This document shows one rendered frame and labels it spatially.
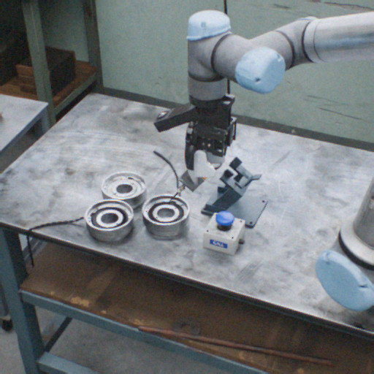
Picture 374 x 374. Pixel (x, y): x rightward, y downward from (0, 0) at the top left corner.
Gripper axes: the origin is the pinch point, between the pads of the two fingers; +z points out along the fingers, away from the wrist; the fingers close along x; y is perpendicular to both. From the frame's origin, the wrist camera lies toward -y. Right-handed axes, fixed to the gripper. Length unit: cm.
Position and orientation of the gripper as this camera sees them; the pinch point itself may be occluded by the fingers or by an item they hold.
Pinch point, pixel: (196, 174)
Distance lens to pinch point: 131.4
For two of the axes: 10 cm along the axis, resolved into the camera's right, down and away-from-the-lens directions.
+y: 9.1, 2.6, -3.3
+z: 0.0, 7.9, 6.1
